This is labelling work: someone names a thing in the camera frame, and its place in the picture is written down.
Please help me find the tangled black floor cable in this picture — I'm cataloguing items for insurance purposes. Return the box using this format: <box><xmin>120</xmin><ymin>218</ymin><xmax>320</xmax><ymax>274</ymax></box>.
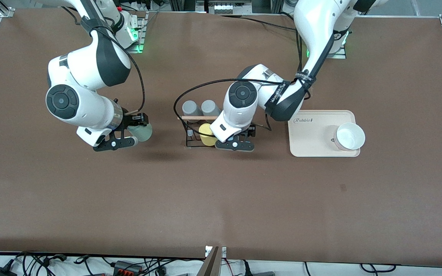
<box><xmin>13</xmin><ymin>251</ymin><xmax>69</xmax><ymax>271</ymax></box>

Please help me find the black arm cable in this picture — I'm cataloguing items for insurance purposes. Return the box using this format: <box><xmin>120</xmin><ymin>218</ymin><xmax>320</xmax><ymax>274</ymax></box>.
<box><xmin>62</xmin><ymin>6</ymin><xmax>146</xmax><ymax>115</ymax></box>
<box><xmin>173</xmin><ymin>30</ymin><xmax>310</xmax><ymax>135</ymax></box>

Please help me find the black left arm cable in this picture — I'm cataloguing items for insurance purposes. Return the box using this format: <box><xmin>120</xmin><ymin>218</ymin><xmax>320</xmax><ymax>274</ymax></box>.
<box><xmin>173</xmin><ymin>30</ymin><xmax>310</xmax><ymax>135</ymax></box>

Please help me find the long black cable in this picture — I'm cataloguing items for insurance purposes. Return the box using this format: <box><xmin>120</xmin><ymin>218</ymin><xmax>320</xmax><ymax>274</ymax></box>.
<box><xmin>220</xmin><ymin>15</ymin><xmax>300</xmax><ymax>33</ymax></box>

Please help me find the black wire cup rack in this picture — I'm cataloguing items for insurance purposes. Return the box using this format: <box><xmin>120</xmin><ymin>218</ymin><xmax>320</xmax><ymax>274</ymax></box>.
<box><xmin>177</xmin><ymin>115</ymin><xmax>225</xmax><ymax>148</ymax></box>

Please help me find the white terminal block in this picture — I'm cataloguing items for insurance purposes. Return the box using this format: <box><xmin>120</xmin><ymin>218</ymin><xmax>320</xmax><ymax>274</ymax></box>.
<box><xmin>213</xmin><ymin>3</ymin><xmax>235</xmax><ymax>15</ymax></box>

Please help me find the yellow cup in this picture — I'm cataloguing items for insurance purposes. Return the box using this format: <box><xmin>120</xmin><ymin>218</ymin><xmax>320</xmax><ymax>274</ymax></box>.
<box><xmin>199</xmin><ymin>123</ymin><xmax>217</xmax><ymax>146</ymax></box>

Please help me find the metal camera mount pole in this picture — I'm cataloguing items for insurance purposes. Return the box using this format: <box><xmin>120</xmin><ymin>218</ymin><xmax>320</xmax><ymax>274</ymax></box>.
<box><xmin>198</xmin><ymin>245</ymin><xmax>228</xmax><ymax>276</ymax></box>

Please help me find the cream plastic tray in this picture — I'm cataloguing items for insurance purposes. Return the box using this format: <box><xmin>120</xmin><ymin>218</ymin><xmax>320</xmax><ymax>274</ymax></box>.
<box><xmin>287</xmin><ymin>110</ymin><xmax>361</xmax><ymax>158</ymax></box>

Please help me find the grey cup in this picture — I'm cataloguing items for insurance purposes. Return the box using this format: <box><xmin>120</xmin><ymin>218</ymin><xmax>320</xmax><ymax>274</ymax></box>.
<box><xmin>182</xmin><ymin>100</ymin><xmax>201</xmax><ymax>124</ymax></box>
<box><xmin>201</xmin><ymin>100</ymin><xmax>222</xmax><ymax>122</ymax></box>

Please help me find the grey orange connector box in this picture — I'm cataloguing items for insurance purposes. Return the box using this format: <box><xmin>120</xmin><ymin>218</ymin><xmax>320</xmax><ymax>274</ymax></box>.
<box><xmin>113</xmin><ymin>260</ymin><xmax>143</xmax><ymax>275</ymax></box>

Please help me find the white bowl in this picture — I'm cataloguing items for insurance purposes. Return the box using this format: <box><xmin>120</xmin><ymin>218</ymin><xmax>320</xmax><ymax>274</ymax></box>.
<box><xmin>334</xmin><ymin>122</ymin><xmax>366</xmax><ymax>151</ymax></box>

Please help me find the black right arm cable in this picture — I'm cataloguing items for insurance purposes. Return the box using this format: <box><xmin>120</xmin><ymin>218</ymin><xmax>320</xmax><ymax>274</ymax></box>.
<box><xmin>62</xmin><ymin>6</ymin><xmax>146</xmax><ymax>115</ymax></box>

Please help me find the mint green cup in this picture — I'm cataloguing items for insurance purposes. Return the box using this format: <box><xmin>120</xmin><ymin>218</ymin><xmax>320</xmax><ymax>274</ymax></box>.
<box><xmin>128</xmin><ymin>122</ymin><xmax>153</xmax><ymax>143</ymax></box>

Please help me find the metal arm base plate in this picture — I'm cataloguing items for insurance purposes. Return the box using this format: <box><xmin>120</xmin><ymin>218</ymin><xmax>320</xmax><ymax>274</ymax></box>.
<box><xmin>124</xmin><ymin>11</ymin><xmax>147</xmax><ymax>54</ymax></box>
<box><xmin>328</xmin><ymin>33</ymin><xmax>347</xmax><ymax>59</ymax></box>

